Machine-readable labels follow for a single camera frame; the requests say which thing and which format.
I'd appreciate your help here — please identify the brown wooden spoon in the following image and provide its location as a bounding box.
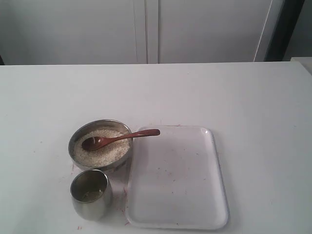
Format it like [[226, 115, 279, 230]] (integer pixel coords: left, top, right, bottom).
[[81, 129, 160, 151]]

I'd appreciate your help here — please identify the black vertical post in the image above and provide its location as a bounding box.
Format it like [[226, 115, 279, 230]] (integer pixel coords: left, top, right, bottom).
[[264, 0, 305, 62]]

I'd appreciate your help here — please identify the white plastic tray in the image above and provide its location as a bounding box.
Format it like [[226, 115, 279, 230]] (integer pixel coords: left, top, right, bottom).
[[125, 125, 229, 230]]

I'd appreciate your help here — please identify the small steel cup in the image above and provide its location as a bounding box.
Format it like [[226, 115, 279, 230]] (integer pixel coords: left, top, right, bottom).
[[70, 169, 113, 221]]

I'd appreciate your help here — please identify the white cabinet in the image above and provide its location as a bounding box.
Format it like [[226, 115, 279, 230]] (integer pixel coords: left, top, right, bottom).
[[0, 0, 283, 65]]

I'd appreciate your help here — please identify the steel bowl with rice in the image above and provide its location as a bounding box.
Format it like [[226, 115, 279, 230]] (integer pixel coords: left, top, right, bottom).
[[68, 119, 133, 171]]

